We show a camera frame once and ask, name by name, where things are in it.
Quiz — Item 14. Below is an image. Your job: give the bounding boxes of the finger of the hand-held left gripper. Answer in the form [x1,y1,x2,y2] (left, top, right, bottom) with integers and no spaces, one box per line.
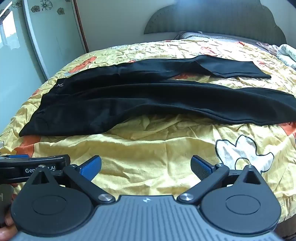
[0,154,30,161]

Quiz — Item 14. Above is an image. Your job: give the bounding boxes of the grey padded headboard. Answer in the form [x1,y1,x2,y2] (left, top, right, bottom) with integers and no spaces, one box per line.
[144,0,287,45]

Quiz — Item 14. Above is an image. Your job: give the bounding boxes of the flower print wardrobe door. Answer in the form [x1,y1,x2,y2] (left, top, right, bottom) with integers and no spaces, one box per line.
[0,0,48,133]
[22,0,88,80]

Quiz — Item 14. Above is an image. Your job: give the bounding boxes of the yellow floral blanket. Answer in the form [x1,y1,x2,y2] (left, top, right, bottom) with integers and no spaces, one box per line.
[0,38,296,232]

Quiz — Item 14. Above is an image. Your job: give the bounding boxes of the pink cloth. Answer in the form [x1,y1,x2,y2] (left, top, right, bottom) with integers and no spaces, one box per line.
[255,41,278,55]

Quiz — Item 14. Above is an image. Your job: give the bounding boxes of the grey pillow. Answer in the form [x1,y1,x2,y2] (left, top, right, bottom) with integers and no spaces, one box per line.
[173,31,262,47]

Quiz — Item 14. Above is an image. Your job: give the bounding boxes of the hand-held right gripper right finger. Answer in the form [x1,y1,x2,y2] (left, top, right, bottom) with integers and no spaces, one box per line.
[177,156,267,206]

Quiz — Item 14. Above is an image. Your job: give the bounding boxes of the brown wardrobe side frame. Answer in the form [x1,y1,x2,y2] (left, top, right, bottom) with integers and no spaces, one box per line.
[73,0,90,53]

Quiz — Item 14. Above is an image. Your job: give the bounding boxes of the white printed cloth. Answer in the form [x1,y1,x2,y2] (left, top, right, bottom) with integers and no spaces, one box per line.
[274,44,296,69]

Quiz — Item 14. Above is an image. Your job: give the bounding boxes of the person's left hand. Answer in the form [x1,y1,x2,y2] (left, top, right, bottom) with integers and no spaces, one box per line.
[0,210,18,241]

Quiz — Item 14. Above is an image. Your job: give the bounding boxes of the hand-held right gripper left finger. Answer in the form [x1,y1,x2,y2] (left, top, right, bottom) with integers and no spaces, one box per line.
[24,156,115,206]

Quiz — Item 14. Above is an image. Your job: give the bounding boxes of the black pants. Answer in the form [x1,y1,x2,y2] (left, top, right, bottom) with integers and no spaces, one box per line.
[19,55,296,137]

